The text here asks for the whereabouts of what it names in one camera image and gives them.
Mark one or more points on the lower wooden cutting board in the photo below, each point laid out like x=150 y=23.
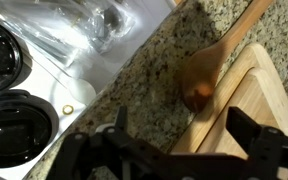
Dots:
x=252 y=56

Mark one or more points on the upper wooden cutting board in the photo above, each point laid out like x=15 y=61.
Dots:
x=259 y=94

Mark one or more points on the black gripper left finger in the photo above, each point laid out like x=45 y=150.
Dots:
x=80 y=153

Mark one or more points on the wooden cutting board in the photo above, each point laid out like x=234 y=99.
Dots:
x=259 y=94
x=252 y=56

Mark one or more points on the clear plastic bag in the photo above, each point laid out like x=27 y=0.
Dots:
x=68 y=31

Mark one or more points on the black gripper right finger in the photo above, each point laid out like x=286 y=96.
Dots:
x=266 y=146

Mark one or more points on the wooden spoon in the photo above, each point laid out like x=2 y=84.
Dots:
x=200 y=74

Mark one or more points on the middle black round lid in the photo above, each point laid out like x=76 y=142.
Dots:
x=27 y=125

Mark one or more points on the open white wooden drawer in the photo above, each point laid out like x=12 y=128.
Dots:
x=48 y=79

